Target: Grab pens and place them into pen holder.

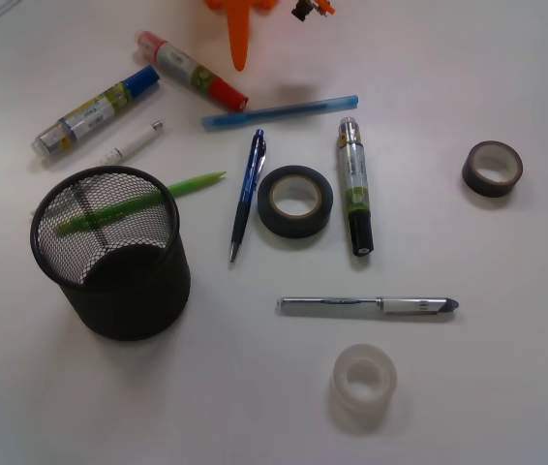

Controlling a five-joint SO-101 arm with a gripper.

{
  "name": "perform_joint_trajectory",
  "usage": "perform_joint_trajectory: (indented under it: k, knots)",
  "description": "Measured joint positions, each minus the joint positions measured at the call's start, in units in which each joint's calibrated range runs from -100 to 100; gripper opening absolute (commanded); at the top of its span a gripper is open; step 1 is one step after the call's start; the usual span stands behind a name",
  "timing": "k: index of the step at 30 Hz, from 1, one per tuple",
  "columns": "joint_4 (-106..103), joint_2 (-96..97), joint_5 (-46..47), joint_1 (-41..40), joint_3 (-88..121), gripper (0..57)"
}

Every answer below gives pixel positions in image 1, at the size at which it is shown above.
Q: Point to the dark blue click pen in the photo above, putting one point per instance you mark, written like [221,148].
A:
[251,178]

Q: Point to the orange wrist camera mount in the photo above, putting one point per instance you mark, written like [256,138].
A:
[303,8]

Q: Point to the silver rollerball pen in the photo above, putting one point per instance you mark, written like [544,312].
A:
[365,308]

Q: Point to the small dark brown tape roll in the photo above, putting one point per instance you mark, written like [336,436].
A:
[492,169]

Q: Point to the red capped marker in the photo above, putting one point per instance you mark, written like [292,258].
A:
[183,68]

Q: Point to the black capped marker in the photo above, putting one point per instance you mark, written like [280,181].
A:
[356,189]

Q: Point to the clear tape roll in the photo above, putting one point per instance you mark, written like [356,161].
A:
[362,384]

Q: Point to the white slim pen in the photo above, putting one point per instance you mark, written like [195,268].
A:
[120,154]

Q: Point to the large black tape roll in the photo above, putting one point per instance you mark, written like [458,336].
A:
[295,226]

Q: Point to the black mesh pen holder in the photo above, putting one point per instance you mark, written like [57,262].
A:
[109,238]

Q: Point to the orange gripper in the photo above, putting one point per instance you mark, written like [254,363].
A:
[238,19]

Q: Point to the light blue capped pen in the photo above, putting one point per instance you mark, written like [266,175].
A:
[251,117]

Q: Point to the blue capped marker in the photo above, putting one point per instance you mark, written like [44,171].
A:
[78,124]

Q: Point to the green plastic pen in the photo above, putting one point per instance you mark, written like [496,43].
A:
[191,185]

